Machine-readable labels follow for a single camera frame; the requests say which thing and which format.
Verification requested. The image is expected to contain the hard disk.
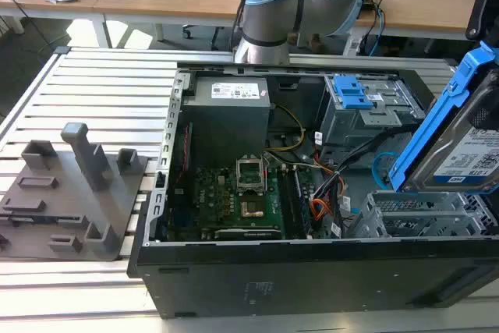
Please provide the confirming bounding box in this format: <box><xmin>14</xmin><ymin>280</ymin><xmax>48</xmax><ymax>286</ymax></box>
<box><xmin>389</xmin><ymin>41</ymin><xmax>499</xmax><ymax>196</ymax></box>

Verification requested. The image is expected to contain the metal disk bay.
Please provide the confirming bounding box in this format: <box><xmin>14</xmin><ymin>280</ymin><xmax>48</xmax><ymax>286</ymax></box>
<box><xmin>345</xmin><ymin>190</ymin><xmax>499</xmax><ymax>239</ymax></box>

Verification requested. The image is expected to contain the black RAM slot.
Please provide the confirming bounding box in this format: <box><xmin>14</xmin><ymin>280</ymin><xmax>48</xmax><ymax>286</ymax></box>
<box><xmin>281</xmin><ymin>165</ymin><xmax>298</xmax><ymax>239</ymax></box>
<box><xmin>295</xmin><ymin>167</ymin><xmax>313</xmax><ymax>239</ymax></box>
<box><xmin>290</xmin><ymin>165</ymin><xmax>307</xmax><ymax>239</ymax></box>
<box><xmin>277</xmin><ymin>165</ymin><xmax>292</xmax><ymax>239</ymax></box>

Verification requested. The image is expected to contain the blue plastic drive clip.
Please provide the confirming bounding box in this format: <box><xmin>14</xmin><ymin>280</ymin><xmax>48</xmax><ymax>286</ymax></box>
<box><xmin>334</xmin><ymin>74</ymin><xmax>375</xmax><ymax>111</ymax></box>

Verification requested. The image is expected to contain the grey metal drive cage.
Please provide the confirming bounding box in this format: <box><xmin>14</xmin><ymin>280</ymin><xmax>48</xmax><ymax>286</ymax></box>
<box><xmin>319</xmin><ymin>74</ymin><xmax>428</xmax><ymax>157</ymax></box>

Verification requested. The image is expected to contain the grey power supply unit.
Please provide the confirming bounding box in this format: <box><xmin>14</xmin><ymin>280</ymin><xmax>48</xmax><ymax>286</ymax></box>
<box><xmin>181</xmin><ymin>75</ymin><xmax>273</xmax><ymax>161</ymax></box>

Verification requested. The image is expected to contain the metal socket cover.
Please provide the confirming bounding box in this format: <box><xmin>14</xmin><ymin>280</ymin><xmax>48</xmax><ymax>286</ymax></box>
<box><xmin>235</xmin><ymin>156</ymin><xmax>267</xmax><ymax>196</ymax></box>

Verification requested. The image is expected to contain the CPU socket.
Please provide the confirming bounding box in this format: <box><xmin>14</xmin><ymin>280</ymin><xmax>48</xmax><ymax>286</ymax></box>
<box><xmin>239</xmin><ymin>197</ymin><xmax>267</xmax><ymax>220</ymax></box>

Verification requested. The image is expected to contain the green motherboard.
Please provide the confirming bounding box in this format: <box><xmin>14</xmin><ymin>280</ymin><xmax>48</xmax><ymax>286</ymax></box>
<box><xmin>167</xmin><ymin>149</ymin><xmax>313</xmax><ymax>243</ymax></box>

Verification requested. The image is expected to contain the black graphics card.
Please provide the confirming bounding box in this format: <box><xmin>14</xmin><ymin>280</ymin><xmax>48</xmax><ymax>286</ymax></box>
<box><xmin>200</xmin><ymin>226</ymin><xmax>282</xmax><ymax>241</ymax></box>

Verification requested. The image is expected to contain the black PC case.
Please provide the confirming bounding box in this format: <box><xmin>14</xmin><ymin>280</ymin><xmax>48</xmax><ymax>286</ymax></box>
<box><xmin>126</xmin><ymin>58</ymin><xmax>499</xmax><ymax>321</ymax></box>

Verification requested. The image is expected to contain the grey parts rack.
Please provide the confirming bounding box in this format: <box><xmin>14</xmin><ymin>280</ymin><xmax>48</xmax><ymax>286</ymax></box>
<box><xmin>0</xmin><ymin>122</ymin><xmax>151</xmax><ymax>263</ymax></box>

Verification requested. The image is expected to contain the blue network cable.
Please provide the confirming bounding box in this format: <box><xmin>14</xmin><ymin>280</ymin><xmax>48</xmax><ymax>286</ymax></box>
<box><xmin>368</xmin><ymin>9</ymin><xmax>388</xmax><ymax>57</ymax></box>

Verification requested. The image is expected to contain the blue disk wire black plug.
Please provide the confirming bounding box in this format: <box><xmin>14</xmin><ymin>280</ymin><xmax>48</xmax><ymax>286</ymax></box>
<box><xmin>372</xmin><ymin>151</ymin><xmax>401</xmax><ymax>190</ymax></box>

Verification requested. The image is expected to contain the black wire bundle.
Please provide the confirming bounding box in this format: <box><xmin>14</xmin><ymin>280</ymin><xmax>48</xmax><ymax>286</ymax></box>
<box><xmin>311</xmin><ymin>129</ymin><xmax>395</xmax><ymax>217</ymax></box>

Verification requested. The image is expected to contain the yellow black power cable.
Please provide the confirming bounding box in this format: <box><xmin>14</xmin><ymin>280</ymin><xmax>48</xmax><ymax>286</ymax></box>
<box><xmin>264</xmin><ymin>105</ymin><xmax>306</xmax><ymax>153</ymax></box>

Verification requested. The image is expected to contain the orange wire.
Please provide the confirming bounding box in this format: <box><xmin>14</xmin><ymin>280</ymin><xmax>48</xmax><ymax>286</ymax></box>
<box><xmin>310</xmin><ymin>197</ymin><xmax>335</xmax><ymax>229</ymax></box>

